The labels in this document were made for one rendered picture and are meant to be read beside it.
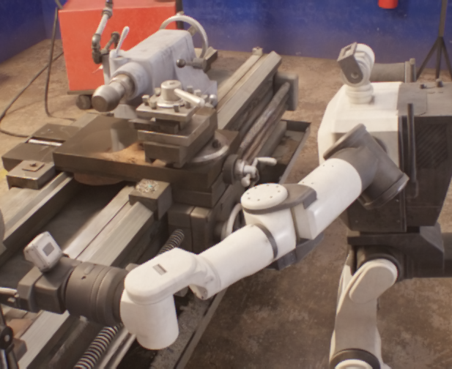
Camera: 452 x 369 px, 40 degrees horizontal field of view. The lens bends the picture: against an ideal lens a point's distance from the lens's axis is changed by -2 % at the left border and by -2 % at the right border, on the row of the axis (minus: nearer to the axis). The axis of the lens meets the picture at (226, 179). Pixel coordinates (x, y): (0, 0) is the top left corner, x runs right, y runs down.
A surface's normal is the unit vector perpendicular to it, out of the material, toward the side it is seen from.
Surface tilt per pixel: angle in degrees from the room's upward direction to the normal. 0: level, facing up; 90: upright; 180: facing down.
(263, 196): 13
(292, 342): 0
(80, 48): 90
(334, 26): 90
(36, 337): 36
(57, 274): 0
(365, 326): 90
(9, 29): 90
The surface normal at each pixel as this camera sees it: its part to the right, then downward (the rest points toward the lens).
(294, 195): -0.22, -0.90
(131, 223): 0.53, -0.63
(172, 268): -0.07, -0.82
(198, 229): -0.33, 0.47
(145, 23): 0.01, 0.49
